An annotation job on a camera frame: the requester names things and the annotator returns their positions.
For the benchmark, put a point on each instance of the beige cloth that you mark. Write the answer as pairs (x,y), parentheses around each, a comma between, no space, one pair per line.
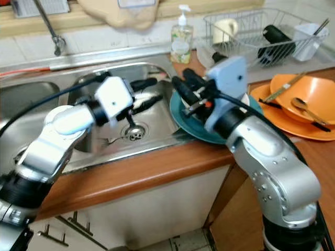
(115,18)

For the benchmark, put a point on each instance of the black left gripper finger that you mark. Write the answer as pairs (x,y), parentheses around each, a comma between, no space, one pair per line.
(144,83)
(147,103)

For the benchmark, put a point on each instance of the black flask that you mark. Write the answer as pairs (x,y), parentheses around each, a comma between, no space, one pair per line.
(275,39)

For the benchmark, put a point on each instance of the black chopstick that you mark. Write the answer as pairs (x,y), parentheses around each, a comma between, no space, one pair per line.
(269,102)

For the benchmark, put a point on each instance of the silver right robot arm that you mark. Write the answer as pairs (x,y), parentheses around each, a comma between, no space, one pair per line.
(277,178)

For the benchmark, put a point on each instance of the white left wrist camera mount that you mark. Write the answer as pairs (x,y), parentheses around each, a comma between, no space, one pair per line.
(115,97)

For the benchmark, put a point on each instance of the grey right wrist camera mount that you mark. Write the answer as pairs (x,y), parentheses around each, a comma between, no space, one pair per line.
(233,76)

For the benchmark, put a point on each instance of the cream mug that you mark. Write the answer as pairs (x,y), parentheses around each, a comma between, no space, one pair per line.
(224,31)

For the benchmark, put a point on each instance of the chrome sink faucet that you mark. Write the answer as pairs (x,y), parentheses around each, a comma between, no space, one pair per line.
(57,46)

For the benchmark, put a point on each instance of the orange bowl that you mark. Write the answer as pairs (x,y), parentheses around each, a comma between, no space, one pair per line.
(319,89)

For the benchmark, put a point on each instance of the clear soap pump bottle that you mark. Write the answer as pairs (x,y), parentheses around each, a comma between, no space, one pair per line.
(181,44)

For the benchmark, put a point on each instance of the teal plate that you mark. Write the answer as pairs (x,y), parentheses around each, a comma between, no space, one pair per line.
(193,133)

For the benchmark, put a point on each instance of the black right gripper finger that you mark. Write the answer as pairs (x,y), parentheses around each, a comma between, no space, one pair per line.
(184,90)
(198,79)

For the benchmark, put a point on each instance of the orange plate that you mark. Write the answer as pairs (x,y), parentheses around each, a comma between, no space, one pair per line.
(272,121)

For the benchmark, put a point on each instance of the sink drain strainer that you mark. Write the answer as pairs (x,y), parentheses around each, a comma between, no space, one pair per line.
(135,133)

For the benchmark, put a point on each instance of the bronze spoon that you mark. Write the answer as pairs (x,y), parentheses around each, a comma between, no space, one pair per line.
(298,103)

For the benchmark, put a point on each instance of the stainless steel double sink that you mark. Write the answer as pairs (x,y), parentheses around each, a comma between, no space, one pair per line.
(21,99)

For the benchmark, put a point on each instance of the white cutlery holder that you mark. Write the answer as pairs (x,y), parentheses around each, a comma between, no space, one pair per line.
(306,44)

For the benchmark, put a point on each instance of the white cabinet door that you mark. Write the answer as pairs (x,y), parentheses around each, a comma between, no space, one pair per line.
(136,209)

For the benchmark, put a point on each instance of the light patterned chopsticks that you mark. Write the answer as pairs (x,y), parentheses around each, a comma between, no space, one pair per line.
(285,87)

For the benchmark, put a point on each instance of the white ribbed tray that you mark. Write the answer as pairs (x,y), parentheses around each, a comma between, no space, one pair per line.
(42,6)

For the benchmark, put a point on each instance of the black round lid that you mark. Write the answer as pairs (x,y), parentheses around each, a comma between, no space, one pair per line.
(219,57)

